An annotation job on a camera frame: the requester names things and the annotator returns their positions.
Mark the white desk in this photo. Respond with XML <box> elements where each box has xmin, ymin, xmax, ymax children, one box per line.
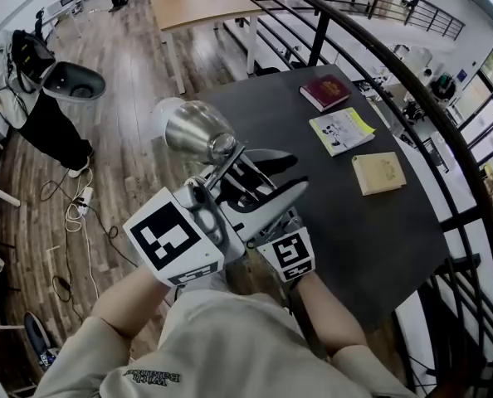
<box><xmin>42</xmin><ymin>0</ymin><xmax>85</xmax><ymax>37</ymax></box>

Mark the person's beige shirt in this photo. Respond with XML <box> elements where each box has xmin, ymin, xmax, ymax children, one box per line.
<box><xmin>30</xmin><ymin>288</ymin><xmax>417</xmax><ymax>398</ymax></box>

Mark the yellow and white book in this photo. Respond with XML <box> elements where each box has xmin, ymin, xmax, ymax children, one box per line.
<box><xmin>308</xmin><ymin>106</ymin><xmax>377</xmax><ymax>158</ymax></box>

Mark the black cable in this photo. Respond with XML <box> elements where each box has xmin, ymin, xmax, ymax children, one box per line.
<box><xmin>38</xmin><ymin>171</ymin><xmax>140</xmax><ymax>267</ymax></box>

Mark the black straight metal railing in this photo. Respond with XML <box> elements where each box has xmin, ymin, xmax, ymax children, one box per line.
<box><xmin>340</xmin><ymin>0</ymin><xmax>466</xmax><ymax>41</ymax></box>

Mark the dark red book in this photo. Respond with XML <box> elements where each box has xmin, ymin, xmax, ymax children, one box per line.
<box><xmin>298</xmin><ymin>74</ymin><xmax>353</xmax><ymax>113</ymax></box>

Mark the person's left forearm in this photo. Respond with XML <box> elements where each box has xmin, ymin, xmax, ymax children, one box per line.
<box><xmin>90</xmin><ymin>263</ymin><xmax>173</xmax><ymax>342</ymax></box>

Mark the light wooden table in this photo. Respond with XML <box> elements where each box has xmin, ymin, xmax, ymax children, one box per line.
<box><xmin>147</xmin><ymin>0</ymin><xmax>269</xmax><ymax>95</ymax></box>

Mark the black curved metal railing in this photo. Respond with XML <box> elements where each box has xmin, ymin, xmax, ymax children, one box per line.
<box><xmin>232</xmin><ymin>0</ymin><xmax>493</xmax><ymax>398</ymax></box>

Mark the black office chair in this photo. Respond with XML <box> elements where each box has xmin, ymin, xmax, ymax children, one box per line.
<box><xmin>32</xmin><ymin>8</ymin><xmax>49</xmax><ymax>44</ymax></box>

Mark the black table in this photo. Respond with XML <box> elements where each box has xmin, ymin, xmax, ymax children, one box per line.
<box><xmin>196</xmin><ymin>64</ymin><xmax>452</xmax><ymax>332</ymax></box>

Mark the white power strip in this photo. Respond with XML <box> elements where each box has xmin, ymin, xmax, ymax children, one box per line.
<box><xmin>77</xmin><ymin>186</ymin><xmax>95</xmax><ymax>210</ymax></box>

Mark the white cable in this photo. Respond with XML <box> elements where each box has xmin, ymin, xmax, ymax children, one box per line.
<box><xmin>64</xmin><ymin>167</ymin><xmax>101</xmax><ymax>300</ymax></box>

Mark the silver metal lamp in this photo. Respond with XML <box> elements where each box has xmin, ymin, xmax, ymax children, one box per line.
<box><xmin>151</xmin><ymin>96</ymin><xmax>248</xmax><ymax>201</ymax></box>

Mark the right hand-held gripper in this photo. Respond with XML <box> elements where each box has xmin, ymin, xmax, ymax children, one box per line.
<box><xmin>228</xmin><ymin>175</ymin><xmax>317</xmax><ymax>284</ymax></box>

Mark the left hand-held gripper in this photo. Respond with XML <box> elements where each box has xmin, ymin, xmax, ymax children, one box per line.
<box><xmin>123</xmin><ymin>148</ymin><xmax>300</xmax><ymax>289</ymax></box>

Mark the grey trash bin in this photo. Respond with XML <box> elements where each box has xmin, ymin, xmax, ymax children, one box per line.
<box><xmin>41</xmin><ymin>61</ymin><xmax>108</xmax><ymax>129</ymax></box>

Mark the beige book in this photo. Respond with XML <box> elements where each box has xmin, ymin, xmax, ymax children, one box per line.
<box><xmin>350</xmin><ymin>151</ymin><xmax>408</xmax><ymax>197</ymax></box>

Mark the person's right forearm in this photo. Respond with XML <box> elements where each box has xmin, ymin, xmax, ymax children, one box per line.
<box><xmin>292</xmin><ymin>271</ymin><xmax>370</xmax><ymax>358</ymax></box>

